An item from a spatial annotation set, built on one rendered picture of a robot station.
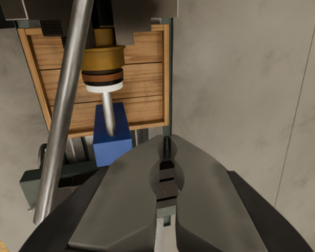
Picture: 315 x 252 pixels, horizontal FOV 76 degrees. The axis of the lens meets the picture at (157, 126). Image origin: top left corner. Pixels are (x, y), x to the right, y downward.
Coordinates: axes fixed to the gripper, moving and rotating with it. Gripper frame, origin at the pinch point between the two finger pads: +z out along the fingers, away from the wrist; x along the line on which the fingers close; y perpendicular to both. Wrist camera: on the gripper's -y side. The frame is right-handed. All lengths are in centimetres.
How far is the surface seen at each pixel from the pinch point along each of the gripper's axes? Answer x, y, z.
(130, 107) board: -12, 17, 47
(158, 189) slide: -3, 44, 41
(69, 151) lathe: -33, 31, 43
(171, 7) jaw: 0.3, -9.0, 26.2
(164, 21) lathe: -2, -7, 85
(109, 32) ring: -9.7, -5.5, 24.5
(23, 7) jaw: -15.5, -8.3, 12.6
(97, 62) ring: -11.6, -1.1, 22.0
